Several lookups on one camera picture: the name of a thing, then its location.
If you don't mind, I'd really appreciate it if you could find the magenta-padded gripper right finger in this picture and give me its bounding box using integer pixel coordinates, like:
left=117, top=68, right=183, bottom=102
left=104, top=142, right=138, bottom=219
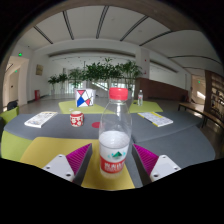
left=132, top=143, right=183, bottom=186

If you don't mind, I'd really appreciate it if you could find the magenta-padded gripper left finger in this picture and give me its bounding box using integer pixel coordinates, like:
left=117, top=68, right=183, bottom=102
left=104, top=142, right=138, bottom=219
left=42, top=143, right=93, bottom=186

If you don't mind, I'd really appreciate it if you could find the clear red-capped water bottle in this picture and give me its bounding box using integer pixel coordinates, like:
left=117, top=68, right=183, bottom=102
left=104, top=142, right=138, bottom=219
left=98, top=87, right=133, bottom=178

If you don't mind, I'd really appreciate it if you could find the small clear water bottle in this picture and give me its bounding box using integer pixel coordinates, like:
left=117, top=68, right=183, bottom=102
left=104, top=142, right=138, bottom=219
left=137, top=89, right=144, bottom=107

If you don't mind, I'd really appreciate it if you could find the yellow-edged booklet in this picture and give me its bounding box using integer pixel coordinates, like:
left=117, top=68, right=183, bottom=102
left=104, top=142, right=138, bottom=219
left=137, top=111, right=174, bottom=128

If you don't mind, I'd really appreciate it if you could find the red and white mug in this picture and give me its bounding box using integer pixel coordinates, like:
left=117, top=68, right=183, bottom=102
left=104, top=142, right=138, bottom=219
left=69, top=110, right=85, bottom=128

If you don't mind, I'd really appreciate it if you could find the open printed magazine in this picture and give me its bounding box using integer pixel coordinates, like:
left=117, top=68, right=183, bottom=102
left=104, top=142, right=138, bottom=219
left=23, top=111, right=59, bottom=129

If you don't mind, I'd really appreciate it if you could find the dark wooden bench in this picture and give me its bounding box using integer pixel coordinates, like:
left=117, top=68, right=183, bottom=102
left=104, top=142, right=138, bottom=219
left=177, top=101, right=224, bottom=129

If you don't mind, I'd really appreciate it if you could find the white cube with coloured triangles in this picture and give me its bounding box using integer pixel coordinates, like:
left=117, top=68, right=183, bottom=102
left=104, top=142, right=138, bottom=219
left=74, top=88, right=97, bottom=108

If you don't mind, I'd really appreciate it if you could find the lime green seat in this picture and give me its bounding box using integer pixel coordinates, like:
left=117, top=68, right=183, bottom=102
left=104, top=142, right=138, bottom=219
left=0, top=106, right=20, bottom=125

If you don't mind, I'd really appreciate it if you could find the black bag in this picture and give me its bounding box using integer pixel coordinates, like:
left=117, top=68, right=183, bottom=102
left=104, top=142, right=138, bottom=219
left=6, top=100, right=19, bottom=111

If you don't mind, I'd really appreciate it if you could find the wooden shelf unit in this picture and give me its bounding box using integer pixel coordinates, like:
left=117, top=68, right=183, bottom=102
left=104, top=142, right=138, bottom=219
left=203, top=70, right=224, bottom=124

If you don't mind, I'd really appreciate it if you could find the row of potted green plants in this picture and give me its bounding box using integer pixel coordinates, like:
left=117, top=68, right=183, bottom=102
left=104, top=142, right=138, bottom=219
left=47, top=58, right=144, bottom=96

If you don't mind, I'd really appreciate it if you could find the framed wall picture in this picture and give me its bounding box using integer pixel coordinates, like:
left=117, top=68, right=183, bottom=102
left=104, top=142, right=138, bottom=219
left=35, top=63, right=44, bottom=76

